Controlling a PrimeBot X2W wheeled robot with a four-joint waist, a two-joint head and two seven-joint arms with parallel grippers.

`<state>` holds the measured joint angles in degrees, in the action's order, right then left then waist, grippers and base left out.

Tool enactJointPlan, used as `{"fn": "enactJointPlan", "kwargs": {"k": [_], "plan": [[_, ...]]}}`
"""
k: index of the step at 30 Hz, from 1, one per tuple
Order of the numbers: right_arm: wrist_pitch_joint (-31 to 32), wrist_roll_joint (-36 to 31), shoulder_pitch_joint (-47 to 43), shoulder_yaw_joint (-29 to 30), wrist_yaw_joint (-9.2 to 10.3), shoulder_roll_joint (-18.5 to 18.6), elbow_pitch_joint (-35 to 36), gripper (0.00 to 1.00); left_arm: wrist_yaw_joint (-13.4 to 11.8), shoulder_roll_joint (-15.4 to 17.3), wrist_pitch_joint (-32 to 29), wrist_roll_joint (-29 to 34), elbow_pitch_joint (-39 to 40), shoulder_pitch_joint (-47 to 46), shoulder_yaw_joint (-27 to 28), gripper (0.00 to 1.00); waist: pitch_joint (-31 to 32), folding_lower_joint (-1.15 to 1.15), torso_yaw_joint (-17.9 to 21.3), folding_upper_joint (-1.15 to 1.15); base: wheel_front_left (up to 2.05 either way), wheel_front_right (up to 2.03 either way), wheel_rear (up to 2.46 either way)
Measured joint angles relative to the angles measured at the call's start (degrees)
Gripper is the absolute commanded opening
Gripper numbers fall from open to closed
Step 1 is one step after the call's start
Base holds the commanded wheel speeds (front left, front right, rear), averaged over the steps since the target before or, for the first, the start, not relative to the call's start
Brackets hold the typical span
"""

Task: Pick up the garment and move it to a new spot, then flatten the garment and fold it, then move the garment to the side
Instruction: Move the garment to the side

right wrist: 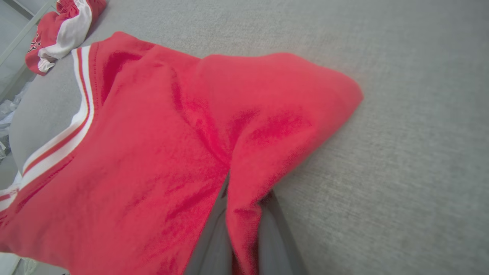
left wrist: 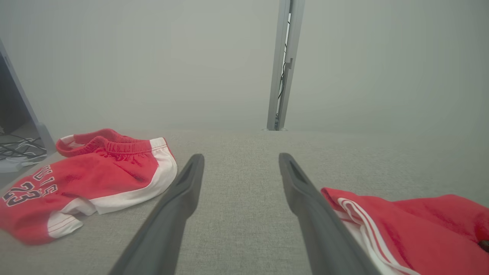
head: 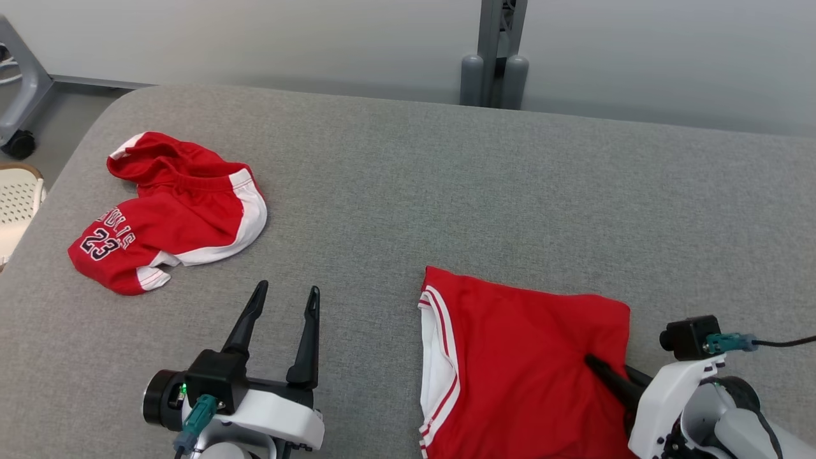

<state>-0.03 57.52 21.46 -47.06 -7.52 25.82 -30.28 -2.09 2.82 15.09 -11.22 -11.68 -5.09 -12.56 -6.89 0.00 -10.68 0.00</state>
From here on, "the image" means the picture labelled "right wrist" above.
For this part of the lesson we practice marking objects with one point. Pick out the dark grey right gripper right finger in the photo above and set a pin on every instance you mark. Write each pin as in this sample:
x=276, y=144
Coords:
x=275, y=244

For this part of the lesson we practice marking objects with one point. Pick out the red and white basketball jersey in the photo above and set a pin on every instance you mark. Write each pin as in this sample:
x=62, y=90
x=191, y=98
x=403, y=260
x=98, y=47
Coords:
x=153, y=152

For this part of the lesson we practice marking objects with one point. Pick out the red shorts with white stripe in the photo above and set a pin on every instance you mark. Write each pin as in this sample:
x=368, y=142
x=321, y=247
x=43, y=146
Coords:
x=68, y=30

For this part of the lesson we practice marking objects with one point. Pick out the grey fabric sofa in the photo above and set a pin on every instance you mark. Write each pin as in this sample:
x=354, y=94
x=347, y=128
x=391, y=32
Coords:
x=401, y=152

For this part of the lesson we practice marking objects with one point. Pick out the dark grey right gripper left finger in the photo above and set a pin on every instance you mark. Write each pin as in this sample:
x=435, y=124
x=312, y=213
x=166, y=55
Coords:
x=214, y=248

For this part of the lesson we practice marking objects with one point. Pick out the grey floor rail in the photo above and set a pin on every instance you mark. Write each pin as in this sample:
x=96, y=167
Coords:
x=23, y=36

